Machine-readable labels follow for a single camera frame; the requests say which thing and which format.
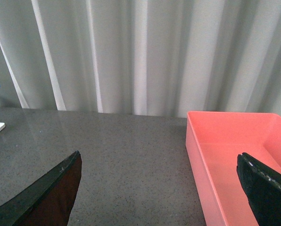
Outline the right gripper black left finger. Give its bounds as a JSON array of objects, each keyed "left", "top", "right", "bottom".
[{"left": 0, "top": 151, "right": 82, "bottom": 226}]

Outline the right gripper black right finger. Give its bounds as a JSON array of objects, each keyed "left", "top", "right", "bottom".
[{"left": 236, "top": 153, "right": 281, "bottom": 226}]

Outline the pink plastic bin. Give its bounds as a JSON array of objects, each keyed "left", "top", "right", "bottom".
[{"left": 186, "top": 111, "right": 281, "bottom": 226}]

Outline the white pleated curtain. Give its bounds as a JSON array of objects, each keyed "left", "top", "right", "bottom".
[{"left": 0, "top": 0, "right": 281, "bottom": 117}]

